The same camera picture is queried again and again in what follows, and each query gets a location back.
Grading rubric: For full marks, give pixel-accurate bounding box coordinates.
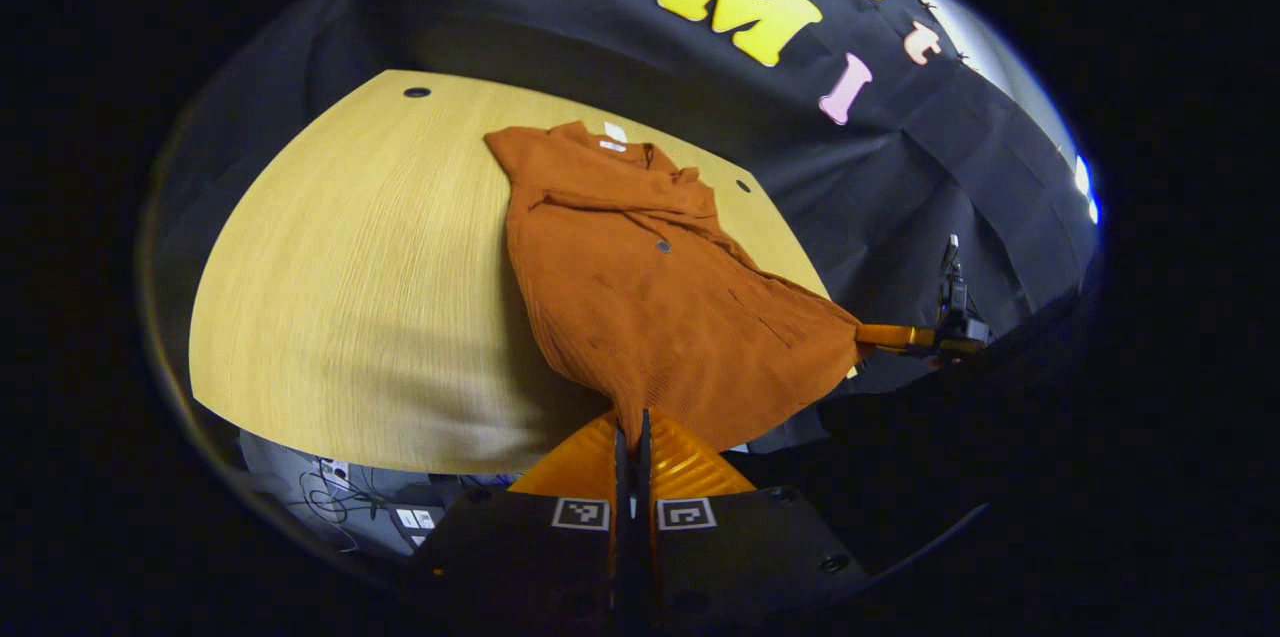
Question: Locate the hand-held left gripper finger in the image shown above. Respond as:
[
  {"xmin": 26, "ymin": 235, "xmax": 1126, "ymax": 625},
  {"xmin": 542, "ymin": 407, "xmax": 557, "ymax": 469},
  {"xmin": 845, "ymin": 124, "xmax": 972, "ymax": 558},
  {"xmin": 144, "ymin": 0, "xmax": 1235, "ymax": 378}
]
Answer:
[
  {"xmin": 415, "ymin": 409, "xmax": 631, "ymax": 634},
  {"xmin": 632, "ymin": 407, "xmax": 871, "ymax": 634}
]

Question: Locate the rust orange button-up garment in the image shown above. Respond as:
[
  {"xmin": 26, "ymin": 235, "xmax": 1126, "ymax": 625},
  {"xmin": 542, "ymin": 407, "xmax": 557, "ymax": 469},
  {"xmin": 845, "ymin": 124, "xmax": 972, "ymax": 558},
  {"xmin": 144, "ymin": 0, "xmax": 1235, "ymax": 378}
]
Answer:
[{"xmin": 483, "ymin": 120, "xmax": 869, "ymax": 453}]

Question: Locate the black backdrop cloth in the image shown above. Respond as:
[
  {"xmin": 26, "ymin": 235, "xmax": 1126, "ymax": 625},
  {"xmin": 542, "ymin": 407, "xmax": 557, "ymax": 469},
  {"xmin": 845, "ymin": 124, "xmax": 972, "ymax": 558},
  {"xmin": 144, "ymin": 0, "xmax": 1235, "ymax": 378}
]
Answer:
[{"xmin": 150, "ymin": 0, "xmax": 1101, "ymax": 458}]

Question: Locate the dark box with white labels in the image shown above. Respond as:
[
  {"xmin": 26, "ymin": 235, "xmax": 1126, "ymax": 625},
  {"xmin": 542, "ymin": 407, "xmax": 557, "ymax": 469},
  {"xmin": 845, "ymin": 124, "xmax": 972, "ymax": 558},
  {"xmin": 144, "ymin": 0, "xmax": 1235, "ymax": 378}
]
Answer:
[{"xmin": 390, "ymin": 505, "xmax": 446, "ymax": 550}]

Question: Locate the tangle of black cables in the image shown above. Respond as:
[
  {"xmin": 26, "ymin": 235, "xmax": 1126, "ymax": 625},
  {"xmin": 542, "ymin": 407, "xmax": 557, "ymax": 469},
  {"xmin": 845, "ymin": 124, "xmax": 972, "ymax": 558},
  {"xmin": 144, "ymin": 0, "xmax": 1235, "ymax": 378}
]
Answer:
[{"xmin": 297, "ymin": 470, "xmax": 396, "ymax": 553}]

